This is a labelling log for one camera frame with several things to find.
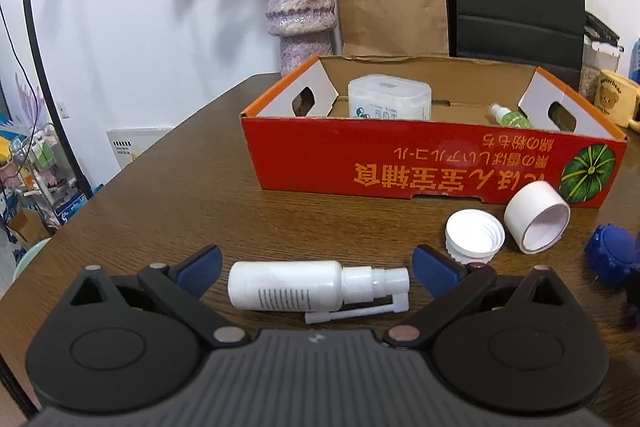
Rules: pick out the white tape roll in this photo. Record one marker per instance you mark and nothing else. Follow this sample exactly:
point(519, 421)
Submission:
point(530, 207)

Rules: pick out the white flat board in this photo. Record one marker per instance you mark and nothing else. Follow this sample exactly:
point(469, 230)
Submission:
point(137, 147)

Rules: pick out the teal bin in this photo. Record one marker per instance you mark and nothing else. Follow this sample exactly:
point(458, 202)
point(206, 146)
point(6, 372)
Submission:
point(30, 257)

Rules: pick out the white screw cap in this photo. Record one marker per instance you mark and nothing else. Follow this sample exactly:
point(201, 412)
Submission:
point(475, 234)

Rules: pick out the red cardboard box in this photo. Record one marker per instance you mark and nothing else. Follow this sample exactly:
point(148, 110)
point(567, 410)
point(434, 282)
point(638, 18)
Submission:
point(400, 157)

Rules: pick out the yellow bear mug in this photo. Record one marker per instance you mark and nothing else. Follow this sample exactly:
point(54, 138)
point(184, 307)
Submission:
point(615, 99)

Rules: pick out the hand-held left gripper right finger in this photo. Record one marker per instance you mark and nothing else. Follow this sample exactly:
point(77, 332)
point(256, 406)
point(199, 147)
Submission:
point(431, 268)

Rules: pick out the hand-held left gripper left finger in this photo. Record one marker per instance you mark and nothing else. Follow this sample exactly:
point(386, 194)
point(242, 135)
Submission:
point(206, 265)

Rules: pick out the clear jar with black lid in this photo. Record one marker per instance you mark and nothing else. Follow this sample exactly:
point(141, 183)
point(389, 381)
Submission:
point(597, 57)

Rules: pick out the purple marbled vase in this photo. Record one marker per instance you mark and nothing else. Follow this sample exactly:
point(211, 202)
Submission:
point(300, 2)

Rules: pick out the black lamp stand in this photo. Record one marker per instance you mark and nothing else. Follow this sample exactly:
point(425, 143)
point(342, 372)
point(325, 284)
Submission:
point(37, 57)

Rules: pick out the clear pill bottle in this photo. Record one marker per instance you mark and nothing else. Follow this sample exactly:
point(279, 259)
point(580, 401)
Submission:
point(390, 99)

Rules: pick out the blue drink can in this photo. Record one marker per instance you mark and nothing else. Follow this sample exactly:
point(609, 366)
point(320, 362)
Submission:
point(636, 62)

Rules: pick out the blue ridged cap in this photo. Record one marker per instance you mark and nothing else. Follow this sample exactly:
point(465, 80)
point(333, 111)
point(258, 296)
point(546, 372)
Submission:
point(600, 252)

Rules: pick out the green spray bottle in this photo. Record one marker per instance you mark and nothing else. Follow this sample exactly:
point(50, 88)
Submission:
point(512, 118)

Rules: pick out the white spray bottle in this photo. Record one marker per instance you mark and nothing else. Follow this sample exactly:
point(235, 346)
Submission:
point(285, 284)

